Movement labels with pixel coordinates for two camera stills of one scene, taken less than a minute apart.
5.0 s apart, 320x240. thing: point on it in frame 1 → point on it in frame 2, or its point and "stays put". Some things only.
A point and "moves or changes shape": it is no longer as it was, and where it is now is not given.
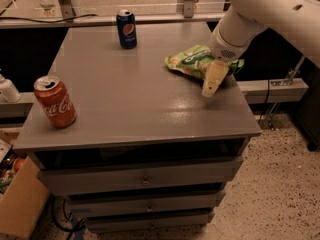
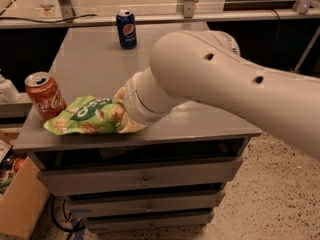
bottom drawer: x=148 y=221 stays put
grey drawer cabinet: x=147 y=152 stays put
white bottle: x=8 y=91 stays put
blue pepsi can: x=127 y=35 stays put
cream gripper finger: x=215 y=72 → x=127 y=125
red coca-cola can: x=56 y=101 moves or changes shape
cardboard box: x=22 y=206 stays put
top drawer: x=60 y=182 stays put
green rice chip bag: x=196 y=61 moves or changes shape
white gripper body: x=222 y=50 → x=132 y=101
